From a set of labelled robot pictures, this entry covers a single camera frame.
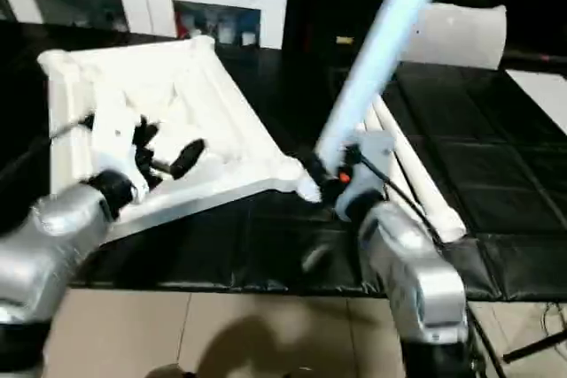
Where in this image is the white plastic table top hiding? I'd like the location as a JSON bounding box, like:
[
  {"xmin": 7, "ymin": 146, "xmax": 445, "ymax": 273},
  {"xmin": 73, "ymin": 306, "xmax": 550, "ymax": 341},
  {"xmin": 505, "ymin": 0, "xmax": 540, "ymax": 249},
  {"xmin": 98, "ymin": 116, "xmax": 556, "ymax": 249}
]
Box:
[{"xmin": 37, "ymin": 35, "xmax": 307, "ymax": 243}]

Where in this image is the white plastic table leg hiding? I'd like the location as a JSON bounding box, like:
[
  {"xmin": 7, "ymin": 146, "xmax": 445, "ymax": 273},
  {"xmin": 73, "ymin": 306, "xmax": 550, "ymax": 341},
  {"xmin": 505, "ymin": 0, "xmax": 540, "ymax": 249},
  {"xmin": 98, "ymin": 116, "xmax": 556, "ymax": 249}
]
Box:
[
  {"xmin": 361, "ymin": 109, "xmax": 419, "ymax": 212},
  {"xmin": 294, "ymin": 0, "xmax": 458, "ymax": 204},
  {"xmin": 372, "ymin": 95, "xmax": 468, "ymax": 245}
]

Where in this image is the black work mat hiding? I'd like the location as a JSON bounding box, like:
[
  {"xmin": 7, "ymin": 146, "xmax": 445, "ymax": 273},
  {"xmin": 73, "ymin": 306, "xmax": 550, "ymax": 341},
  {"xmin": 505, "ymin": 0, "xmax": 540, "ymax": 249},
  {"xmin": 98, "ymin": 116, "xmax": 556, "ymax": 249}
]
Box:
[{"xmin": 0, "ymin": 19, "xmax": 567, "ymax": 302}]

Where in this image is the white plastic bag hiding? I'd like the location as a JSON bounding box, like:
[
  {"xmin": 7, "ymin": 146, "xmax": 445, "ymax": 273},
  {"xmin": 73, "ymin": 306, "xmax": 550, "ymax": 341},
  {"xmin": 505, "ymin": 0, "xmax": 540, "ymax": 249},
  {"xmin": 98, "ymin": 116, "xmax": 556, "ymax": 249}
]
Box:
[{"xmin": 403, "ymin": 2, "xmax": 509, "ymax": 72}]

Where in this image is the flat white board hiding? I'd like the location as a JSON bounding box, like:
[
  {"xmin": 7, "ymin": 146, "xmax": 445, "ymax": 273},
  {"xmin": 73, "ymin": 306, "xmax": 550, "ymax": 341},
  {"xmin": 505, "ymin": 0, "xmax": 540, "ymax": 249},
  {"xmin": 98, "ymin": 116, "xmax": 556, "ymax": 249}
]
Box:
[{"xmin": 505, "ymin": 68, "xmax": 567, "ymax": 136}]

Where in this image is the black floor stand bar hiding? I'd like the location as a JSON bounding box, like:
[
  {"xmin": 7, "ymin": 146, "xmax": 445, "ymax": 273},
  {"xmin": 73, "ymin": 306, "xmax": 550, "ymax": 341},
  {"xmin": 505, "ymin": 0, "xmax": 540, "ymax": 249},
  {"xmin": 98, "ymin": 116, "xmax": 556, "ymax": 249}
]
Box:
[{"xmin": 502, "ymin": 303, "xmax": 567, "ymax": 364}]

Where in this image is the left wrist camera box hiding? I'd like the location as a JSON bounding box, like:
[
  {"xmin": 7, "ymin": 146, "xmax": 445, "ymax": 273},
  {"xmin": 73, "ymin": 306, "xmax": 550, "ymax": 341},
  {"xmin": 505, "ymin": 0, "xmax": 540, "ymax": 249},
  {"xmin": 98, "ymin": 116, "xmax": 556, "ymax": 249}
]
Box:
[{"xmin": 83, "ymin": 102, "xmax": 153, "ymax": 189}]

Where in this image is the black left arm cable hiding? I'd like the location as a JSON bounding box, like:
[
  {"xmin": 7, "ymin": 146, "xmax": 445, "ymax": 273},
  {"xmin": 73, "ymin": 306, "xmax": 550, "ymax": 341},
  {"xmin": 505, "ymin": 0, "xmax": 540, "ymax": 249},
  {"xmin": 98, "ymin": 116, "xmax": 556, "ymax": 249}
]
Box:
[{"xmin": 0, "ymin": 116, "xmax": 96, "ymax": 177}]

